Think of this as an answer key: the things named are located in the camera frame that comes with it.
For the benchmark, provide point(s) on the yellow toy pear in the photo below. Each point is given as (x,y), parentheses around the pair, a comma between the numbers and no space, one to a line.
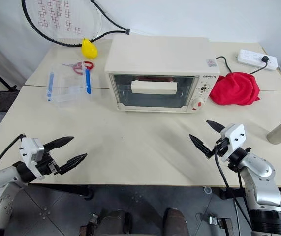
(89,50)

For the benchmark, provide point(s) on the dark rounded shape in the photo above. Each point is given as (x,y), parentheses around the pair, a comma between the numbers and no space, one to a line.
(176,221)

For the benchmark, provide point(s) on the white power strip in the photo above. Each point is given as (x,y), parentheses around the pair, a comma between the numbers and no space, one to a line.
(256,59)

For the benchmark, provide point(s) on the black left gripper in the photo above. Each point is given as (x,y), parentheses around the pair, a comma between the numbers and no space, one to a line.
(45,166)

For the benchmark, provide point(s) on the black frame tennis racket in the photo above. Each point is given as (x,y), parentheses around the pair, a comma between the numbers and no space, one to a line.
(32,23)

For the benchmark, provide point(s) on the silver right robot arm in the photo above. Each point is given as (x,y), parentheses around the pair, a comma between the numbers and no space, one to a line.
(260,177)

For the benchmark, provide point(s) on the clear plastic container blue clips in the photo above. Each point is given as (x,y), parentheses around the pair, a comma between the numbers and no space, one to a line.
(66,88)

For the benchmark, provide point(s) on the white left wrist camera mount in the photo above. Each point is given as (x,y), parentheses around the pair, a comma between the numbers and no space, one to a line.
(29,150)

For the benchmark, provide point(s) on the cream toaster oven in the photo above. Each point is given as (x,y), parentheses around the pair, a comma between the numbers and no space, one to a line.
(160,61)

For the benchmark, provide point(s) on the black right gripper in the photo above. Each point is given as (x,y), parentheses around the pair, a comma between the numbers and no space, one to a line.
(221,147)

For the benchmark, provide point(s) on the black power plug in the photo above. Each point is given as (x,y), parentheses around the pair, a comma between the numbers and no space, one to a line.
(265,59)

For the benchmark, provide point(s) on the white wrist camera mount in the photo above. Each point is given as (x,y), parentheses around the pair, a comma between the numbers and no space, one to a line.
(29,150)
(235,137)

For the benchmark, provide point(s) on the metal caster wheel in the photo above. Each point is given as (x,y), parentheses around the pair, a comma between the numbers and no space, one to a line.
(215,221)

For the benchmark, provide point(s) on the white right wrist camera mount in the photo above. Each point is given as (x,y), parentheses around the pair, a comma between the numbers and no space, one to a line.
(235,137)

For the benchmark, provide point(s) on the red cloth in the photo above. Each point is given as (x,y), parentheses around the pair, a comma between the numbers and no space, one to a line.
(236,89)

